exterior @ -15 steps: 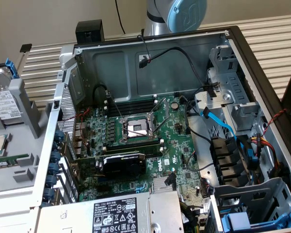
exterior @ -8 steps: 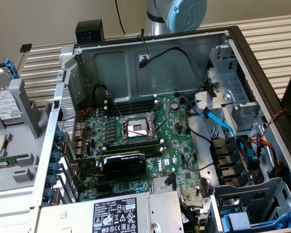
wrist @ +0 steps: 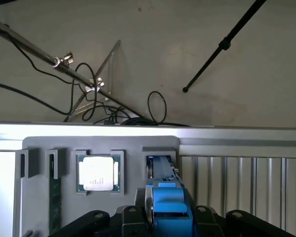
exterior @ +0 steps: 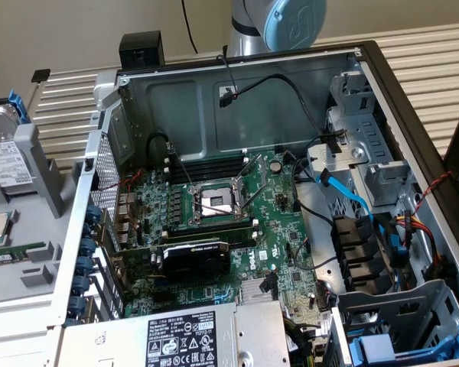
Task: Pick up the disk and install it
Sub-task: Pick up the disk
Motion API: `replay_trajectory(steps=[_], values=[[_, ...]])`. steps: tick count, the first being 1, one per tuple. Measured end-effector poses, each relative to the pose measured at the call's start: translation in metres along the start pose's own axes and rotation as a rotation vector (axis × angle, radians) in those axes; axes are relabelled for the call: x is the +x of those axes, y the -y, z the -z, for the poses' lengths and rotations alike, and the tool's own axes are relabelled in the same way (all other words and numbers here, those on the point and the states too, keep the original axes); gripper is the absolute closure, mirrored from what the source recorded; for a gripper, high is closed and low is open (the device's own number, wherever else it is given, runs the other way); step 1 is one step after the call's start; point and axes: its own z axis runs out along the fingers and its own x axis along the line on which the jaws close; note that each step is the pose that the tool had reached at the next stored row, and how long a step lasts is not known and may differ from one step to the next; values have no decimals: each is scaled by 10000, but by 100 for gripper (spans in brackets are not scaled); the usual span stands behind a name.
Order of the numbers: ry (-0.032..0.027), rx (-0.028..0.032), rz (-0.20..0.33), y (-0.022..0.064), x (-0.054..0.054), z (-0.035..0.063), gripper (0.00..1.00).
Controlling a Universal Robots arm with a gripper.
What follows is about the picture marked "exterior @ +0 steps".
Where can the hard disk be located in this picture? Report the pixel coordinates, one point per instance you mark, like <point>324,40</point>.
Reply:
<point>4,164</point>

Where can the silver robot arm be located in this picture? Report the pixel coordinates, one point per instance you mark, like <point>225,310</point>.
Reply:
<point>248,42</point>

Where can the grey disk bay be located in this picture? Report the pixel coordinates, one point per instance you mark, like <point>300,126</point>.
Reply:
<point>405,287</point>

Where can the blue disk carrier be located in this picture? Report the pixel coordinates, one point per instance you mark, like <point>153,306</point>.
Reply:
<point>375,346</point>

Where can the black RAM slot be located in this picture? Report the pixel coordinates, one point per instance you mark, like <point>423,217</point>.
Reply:
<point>214,225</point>
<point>214,166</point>
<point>214,171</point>
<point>243,237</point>
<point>214,231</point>
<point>245,243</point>
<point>214,160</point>
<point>214,176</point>

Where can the CPU socket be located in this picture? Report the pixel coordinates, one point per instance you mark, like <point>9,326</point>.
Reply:
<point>214,197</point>

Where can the silver locking lever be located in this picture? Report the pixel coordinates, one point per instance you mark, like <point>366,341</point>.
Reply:
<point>214,209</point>
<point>182,168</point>

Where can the metal socket cover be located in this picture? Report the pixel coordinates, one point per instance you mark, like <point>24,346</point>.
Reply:
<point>263,172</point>

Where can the silver coin battery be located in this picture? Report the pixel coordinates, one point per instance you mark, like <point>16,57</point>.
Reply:
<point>276,166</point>

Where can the green motherboard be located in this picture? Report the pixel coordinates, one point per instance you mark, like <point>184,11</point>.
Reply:
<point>283,214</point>

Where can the black graphics card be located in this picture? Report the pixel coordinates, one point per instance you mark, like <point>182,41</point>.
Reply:
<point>195,264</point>

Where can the open grey PC case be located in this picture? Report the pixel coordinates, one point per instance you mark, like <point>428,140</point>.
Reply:
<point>176,114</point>

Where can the silver heat sink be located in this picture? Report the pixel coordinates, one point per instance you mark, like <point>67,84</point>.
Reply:
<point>252,290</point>

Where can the blue expansion slot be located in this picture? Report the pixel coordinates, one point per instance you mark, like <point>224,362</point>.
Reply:
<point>162,283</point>

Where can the black fan shroud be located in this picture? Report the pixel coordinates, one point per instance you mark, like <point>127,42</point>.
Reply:
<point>352,237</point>

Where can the blue card latch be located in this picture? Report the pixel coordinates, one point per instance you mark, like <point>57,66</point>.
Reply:
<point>88,229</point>
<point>77,306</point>
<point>87,247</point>
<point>84,265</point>
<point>81,285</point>
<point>94,212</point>

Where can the metal optical drive cage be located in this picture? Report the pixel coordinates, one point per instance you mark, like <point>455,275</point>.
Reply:
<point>367,126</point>

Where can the black box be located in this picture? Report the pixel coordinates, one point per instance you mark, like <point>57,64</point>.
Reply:
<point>141,49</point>

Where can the grey power supply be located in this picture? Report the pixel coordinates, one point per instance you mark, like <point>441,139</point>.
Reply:
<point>183,340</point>

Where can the grey part rack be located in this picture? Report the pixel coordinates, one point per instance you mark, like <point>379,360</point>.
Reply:
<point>30,145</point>

